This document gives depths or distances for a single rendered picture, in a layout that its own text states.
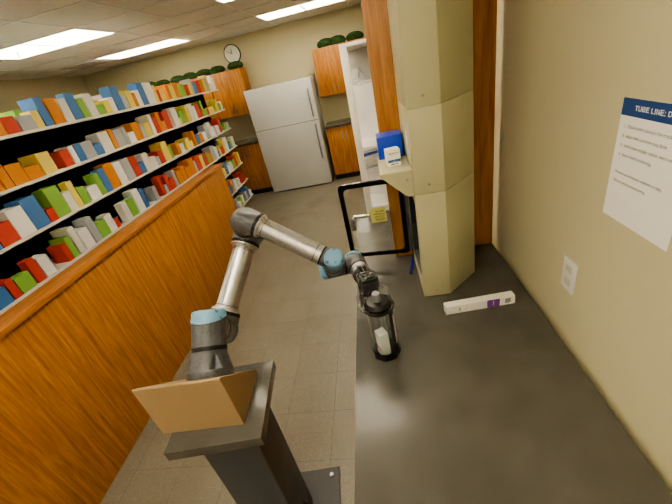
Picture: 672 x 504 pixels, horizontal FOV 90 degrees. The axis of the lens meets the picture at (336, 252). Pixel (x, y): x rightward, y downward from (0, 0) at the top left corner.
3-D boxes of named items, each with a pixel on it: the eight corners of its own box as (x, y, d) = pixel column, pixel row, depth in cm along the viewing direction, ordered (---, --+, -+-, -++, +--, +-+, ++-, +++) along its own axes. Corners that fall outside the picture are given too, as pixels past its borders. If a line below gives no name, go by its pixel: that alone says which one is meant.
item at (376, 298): (390, 298, 118) (388, 283, 115) (393, 315, 110) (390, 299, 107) (364, 301, 120) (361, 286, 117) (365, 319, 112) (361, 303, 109)
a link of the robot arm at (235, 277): (193, 342, 122) (235, 206, 138) (206, 343, 137) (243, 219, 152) (225, 349, 122) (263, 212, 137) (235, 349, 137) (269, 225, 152)
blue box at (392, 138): (401, 150, 147) (398, 128, 142) (403, 155, 138) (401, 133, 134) (378, 154, 148) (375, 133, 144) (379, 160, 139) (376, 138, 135)
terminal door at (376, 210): (410, 252, 172) (401, 176, 153) (351, 257, 179) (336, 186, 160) (410, 251, 173) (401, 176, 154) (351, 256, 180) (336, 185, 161)
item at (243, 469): (235, 600, 145) (133, 492, 102) (254, 480, 187) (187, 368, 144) (344, 585, 142) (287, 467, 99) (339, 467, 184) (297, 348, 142)
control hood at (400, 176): (404, 170, 153) (402, 148, 148) (414, 196, 125) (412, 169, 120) (379, 175, 155) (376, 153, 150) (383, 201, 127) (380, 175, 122)
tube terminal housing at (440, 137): (464, 251, 172) (460, 86, 135) (484, 289, 143) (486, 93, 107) (414, 258, 175) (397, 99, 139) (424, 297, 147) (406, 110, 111)
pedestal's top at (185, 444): (168, 461, 109) (163, 453, 107) (199, 380, 137) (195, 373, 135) (264, 445, 107) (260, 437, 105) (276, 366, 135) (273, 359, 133)
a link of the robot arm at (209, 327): (185, 349, 110) (184, 307, 114) (199, 349, 123) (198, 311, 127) (222, 344, 111) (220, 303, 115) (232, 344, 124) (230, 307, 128)
